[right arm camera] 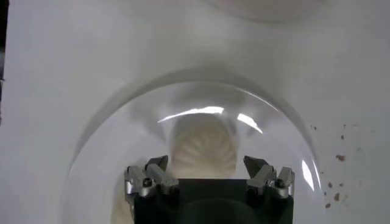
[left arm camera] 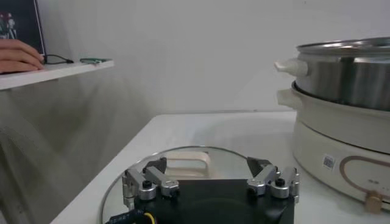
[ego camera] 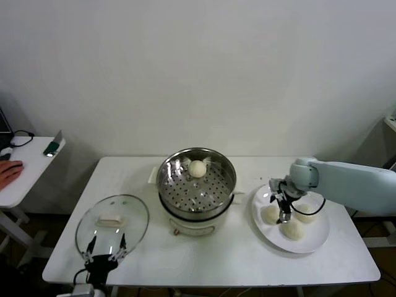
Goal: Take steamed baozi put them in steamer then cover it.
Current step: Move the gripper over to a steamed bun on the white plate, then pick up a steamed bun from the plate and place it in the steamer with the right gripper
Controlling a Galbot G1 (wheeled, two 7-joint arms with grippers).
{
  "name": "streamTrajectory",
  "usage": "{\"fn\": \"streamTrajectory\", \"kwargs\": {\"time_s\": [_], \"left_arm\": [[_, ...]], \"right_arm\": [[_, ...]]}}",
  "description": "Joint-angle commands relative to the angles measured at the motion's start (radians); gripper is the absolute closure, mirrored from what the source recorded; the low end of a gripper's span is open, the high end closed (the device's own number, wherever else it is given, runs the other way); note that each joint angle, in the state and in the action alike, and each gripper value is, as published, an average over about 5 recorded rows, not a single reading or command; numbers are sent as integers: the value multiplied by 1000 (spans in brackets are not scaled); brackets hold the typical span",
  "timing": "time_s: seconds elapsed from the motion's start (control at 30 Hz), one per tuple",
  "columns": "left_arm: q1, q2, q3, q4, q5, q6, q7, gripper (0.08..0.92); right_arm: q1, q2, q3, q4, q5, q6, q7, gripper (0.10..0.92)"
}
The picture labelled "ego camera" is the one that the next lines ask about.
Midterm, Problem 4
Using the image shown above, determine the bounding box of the green handled scraper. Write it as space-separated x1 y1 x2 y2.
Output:
42 129 66 158

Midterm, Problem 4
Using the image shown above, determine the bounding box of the bare person hand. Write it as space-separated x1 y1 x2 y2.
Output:
0 160 25 191

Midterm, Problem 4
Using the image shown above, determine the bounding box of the white steamed baozi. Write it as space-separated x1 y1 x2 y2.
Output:
261 205 281 226
293 203 318 224
187 160 207 179
280 220 306 241

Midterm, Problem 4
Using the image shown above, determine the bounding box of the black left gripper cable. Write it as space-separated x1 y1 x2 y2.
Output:
72 267 90 285

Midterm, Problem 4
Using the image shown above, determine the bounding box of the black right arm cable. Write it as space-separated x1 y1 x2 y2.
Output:
295 196 326 218

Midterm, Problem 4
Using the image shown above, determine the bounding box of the round glass pot lid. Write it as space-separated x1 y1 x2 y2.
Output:
75 194 150 265

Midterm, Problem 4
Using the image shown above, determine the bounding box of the round white plate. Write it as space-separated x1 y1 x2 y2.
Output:
251 182 330 254

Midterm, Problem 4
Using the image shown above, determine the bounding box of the perforated steel steamer basket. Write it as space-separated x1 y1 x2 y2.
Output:
156 147 238 214

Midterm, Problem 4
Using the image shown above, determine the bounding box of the thin black looped cable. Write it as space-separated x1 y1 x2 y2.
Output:
9 129 35 149

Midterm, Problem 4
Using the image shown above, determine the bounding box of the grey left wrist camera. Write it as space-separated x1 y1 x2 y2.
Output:
73 283 93 297

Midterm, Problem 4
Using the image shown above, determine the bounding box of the laptop screen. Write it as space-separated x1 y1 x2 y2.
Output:
0 106 13 149

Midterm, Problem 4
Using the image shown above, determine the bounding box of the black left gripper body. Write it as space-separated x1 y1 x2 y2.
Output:
85 253 120 284

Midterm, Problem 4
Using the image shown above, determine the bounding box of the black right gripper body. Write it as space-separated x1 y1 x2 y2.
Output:
272 178 307 205

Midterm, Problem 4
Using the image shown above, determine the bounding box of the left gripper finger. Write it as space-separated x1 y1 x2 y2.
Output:
111 232 128 260
84 235 98 262

